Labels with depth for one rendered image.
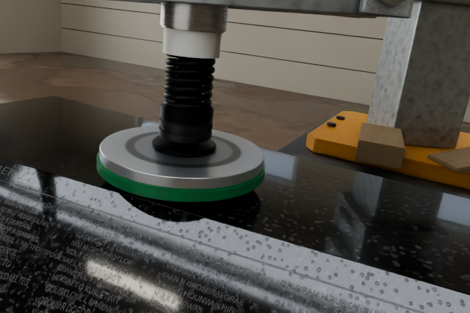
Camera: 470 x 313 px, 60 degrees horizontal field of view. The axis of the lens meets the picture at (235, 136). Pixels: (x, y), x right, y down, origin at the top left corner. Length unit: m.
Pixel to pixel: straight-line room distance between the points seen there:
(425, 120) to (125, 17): 7.55
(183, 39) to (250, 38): 6.56
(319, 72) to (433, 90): 5.53
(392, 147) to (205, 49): 0.58
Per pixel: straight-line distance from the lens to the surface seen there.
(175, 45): 0.48
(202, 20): 0.47
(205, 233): 0.46
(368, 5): 0.45
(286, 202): 0.53
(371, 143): 0.96
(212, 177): 0.45
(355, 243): 0.47
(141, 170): 0.46
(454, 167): 1.05
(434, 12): 1.17
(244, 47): 7.08
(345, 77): 6.61
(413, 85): 1.17
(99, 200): 0.53
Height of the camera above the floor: 1.06
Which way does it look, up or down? 16 degrees down
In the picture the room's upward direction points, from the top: 6 degrees clockwise
